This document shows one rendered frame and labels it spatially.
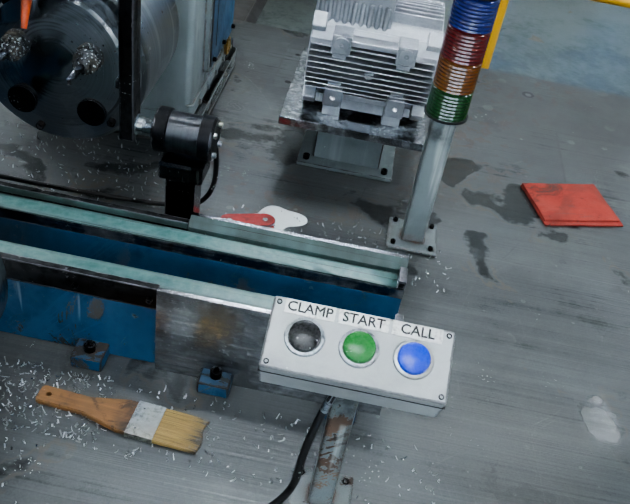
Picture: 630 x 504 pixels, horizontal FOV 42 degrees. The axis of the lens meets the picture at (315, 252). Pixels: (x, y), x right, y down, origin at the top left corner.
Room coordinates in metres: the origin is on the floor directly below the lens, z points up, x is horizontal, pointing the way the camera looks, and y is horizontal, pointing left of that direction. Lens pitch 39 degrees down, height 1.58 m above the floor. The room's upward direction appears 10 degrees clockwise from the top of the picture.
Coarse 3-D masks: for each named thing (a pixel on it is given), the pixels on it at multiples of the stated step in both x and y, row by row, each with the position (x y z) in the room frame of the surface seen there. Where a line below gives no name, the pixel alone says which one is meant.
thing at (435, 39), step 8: (320, 16) 1.18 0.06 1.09; (328, 16) 1.19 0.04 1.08; (312, 24) 1.17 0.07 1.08; (320, 24) 1.17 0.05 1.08; (432, 32) 1.19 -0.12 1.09; (432, 40) 1.18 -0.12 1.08; (440, 40) 1.18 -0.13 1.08; (432, 48) 1.17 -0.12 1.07; (440, 48) 1.17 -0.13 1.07; (304, 88) 1.18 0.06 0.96; (312, 88) 1.18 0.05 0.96; (304, 96) 1.17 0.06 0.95; (312, 96) 1.17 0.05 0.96; (416, 112) 1.17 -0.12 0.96; (424, 112) 1.18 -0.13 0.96; (416, 120) 1.18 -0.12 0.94
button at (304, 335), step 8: (304, 320) 0.53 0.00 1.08; (296, 328) 0.52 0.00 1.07; (304, 328) 0.52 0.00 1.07; (312, 328) 0.52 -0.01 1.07; (288, 336) 0.52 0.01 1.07; (296, 336) 0.52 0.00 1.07; (304, 336) 0.52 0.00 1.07; (312, 336) 0.52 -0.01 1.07; (320, 336) 0.52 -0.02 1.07; (296, 344) 0.51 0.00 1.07; (304, 344) 0.51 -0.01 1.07; (312, 344) 0.51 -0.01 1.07
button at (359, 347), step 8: (352, 336) 0.52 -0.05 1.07; (360, 336) 0.52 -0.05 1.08; (368, 336) 0.53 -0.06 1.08; (344, 344) 0.52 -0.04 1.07; (352, 344) 0.52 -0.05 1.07; (360, 344) 0.52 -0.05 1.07; (368, 344) 0.52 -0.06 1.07; (344, 352) 0.51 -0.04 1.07; (352, 352) 0.51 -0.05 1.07; (360, 352) 0.51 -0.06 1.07; (368, 352) 0.51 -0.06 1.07; (352, 360) 0.51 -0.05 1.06; (360, 360) 0.51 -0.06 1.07; (368, 360) 0.51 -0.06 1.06
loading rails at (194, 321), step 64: (0, 192) 0.83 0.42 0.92; (64, 256) 0.73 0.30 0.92; (128, 256) 0.80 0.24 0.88; (192, 256) 0.79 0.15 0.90; (256, 256) 0.80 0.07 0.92; (320, 256) 0.82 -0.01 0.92; (384, 256) 0.83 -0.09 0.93; (0, 320) 0.70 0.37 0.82; (64, 320) 0.70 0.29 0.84; (128, 320) 0.69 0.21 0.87; (192, 320) 0.68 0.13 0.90; (256, 320) 0.68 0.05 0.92; (256, 384) 0.68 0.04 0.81
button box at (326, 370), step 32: (288, 320) 0.53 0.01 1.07; (320, 320) 0.54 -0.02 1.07; (352, 320) 0.54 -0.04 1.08; (384, 320) 0.55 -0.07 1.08; (288, 352) 0.51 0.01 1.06; (320, 352) 0.51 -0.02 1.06; (384, 352) 0.52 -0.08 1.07; (448, 352) 0.53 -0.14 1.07; (288, 384) 0.51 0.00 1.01; (320, 384) 0.50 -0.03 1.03; (352, 384) 0.49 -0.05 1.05; (384, 384) 0.49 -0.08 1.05; (416, 384) 0.50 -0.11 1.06; (448, 384) 0.50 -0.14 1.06
